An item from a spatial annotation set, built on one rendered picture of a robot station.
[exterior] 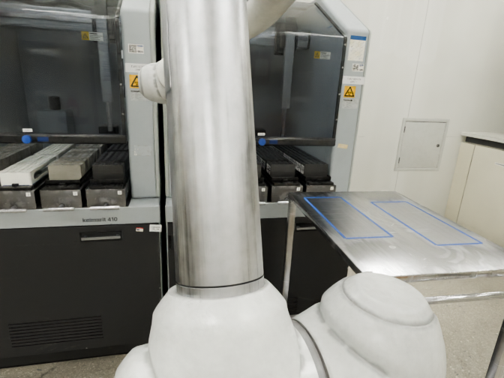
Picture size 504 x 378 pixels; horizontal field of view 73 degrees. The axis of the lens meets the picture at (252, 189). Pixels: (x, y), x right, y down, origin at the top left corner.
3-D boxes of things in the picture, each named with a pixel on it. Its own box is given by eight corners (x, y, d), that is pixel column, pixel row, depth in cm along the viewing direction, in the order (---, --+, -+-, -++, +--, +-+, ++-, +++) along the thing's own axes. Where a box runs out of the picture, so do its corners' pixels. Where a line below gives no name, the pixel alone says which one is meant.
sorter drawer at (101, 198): (115, 165, 189) (115, 149, 187) (142, 165, 192) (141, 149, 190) (84, 212, 121) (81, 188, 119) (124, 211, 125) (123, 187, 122)
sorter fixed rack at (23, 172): (33, 169, 148) (31, 154, 146) (58, 169, 150) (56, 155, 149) (1, 189, 121) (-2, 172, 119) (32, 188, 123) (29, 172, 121)
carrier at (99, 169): (125, 178, 135) (124, 163, 133) (124, 180, 133) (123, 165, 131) (94, 178, 132) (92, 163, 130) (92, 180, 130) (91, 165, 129)
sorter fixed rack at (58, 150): (56, 154, 178) (55, 142, 176) (76, 154, 180) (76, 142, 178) (34, 168, 150) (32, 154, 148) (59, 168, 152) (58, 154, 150)
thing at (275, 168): (293, 176, 150) (294, 163, 149) (295, 178, 148) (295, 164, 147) (268, 176, 148) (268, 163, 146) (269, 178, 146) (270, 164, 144)
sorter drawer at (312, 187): (265, 164, 208) (265, 150, 205) (286, 164, 211) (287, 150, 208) (308, 205, 140) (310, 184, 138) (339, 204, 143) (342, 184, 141)
